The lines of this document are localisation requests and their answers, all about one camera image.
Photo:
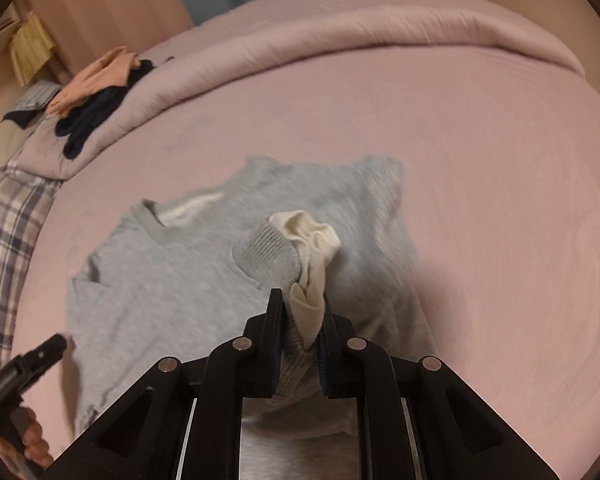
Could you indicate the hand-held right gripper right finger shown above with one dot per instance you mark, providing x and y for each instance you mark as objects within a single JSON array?
[{"x": 332, "y": 360}]

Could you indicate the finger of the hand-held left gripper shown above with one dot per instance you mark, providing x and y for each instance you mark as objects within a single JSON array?
[{"x": 42, "y": 357}]

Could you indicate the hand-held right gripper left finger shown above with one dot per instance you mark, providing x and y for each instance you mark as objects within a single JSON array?
[{"x": 270, "y": 355}]

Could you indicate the grey printed sweatshirt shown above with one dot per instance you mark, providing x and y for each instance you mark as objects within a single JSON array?
[{"x": 180, "y": 280}]

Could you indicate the person's left hand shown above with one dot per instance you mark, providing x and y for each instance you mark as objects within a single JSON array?
[{"x": 35, "y": 440}]

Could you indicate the plaid pillow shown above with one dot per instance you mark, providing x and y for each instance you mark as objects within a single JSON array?
[{"x": 10, "y": 240}]

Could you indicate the navy garment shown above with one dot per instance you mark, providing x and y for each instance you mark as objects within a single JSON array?
[{"x": 85, "y": 125}]

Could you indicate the peach folded garment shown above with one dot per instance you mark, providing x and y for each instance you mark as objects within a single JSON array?
[{"x": 95, "y": 80}]

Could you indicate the yellow pleated cloth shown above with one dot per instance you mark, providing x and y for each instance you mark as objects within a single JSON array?
[{"x": 30, "y": 45}]

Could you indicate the pink folded duvet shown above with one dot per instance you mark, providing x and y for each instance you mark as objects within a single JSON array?
[{"x": 330, "y": 25}]

